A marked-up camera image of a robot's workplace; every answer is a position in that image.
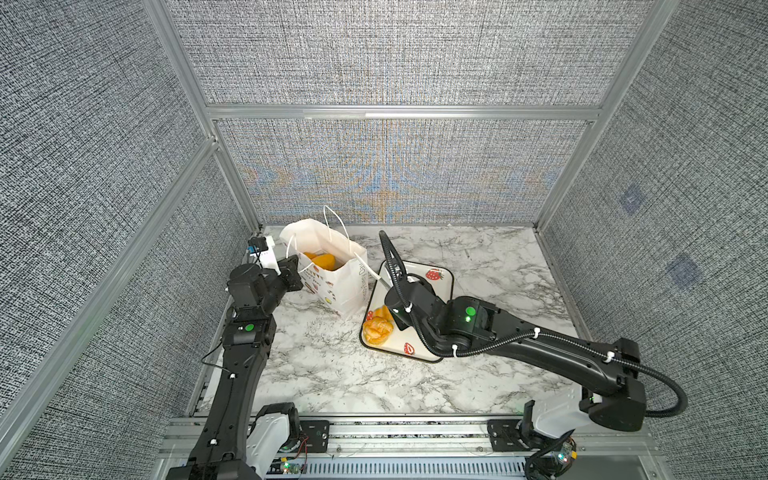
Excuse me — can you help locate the striped croissant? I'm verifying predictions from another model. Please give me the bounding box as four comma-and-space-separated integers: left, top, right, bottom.
311, 253, 346, 271

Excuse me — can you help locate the round bun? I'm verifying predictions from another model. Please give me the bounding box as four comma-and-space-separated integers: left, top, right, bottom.
362, 305, 395, 346

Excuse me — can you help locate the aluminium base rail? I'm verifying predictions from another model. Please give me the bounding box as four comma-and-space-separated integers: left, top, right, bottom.
149, 413, 673, 480

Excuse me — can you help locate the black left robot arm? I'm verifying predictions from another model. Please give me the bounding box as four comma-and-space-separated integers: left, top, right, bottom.
167, 255, 303, 479

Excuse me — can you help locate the white paper gift bag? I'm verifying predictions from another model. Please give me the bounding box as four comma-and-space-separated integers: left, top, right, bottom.
279, 206, 369, 319

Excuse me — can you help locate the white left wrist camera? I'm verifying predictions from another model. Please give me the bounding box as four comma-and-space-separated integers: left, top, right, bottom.
247, 235, 281, 274

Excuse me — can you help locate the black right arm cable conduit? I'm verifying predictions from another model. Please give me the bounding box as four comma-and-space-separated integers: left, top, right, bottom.
378, 230, 689, 419

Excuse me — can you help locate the aluminium cage frame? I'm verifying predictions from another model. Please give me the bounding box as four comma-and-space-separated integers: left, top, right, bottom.
1, 1, 675, 470

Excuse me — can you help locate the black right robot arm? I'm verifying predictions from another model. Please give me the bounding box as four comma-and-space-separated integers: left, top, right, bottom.
384, 280, 646, 438

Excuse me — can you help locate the white strawberry-print tray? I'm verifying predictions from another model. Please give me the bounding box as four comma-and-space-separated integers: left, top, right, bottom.
359, 261, 454, 363

